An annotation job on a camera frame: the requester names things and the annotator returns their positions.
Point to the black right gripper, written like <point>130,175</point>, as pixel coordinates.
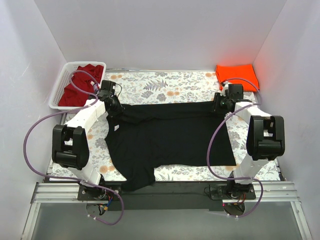
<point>219,104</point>

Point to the folded orange t-shirt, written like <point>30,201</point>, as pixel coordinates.
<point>234,74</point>

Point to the floral patterned table mat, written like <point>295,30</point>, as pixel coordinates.
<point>165,87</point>

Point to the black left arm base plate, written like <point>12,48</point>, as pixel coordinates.
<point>89,193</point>

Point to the black t-shirt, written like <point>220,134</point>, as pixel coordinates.
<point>144,137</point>

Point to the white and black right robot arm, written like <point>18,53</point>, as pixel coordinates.
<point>265,137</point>

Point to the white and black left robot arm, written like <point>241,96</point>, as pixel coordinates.
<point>70,147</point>

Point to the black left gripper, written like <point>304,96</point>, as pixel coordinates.
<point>116,107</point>

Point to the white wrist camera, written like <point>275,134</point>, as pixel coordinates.
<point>225,89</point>
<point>96,88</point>

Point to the aluminium front rail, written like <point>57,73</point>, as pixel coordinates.
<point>58,192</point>

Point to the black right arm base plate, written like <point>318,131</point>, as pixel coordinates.
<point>223,191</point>

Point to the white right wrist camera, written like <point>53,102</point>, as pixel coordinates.
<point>225,89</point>

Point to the red t-shirt in basket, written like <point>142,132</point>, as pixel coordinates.
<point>74,97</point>

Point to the white plastic laundry basket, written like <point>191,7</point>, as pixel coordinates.
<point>64,79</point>

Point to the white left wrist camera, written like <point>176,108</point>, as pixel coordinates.
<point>96,88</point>

